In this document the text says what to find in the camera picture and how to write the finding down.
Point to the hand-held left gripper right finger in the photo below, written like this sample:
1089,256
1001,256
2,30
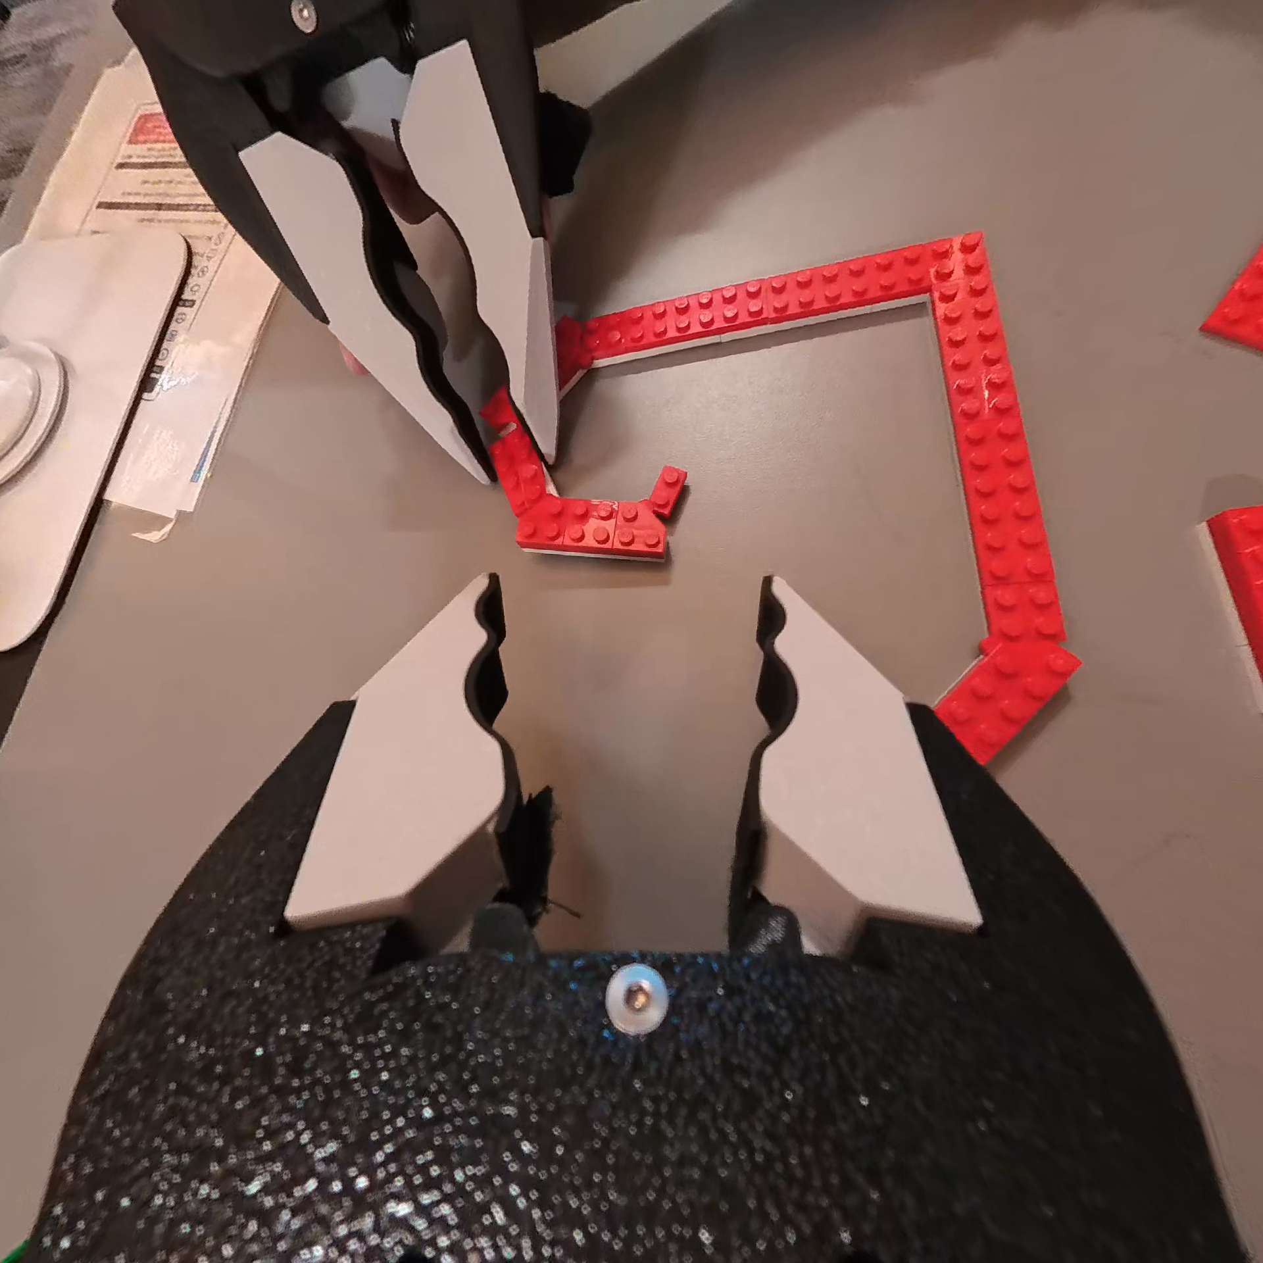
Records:
859,789

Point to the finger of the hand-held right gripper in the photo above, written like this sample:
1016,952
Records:
474,177
325,256

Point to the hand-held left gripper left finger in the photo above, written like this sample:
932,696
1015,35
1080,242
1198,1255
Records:
394,789

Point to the small red lego segment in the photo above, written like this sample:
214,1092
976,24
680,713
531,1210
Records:
582,528

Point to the red lego heart frame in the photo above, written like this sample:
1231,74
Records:
997,443

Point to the red and white lego assembly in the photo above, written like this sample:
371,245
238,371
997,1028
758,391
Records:
1245,582

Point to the red lego wedge plate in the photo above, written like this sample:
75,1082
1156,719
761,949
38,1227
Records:
1240,305

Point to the person's right hand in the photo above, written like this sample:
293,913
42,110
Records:
409,201

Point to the leaflet in clear sleeve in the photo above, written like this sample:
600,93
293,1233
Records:
59,177

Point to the wooden book stand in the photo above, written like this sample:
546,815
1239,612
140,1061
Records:
98,443

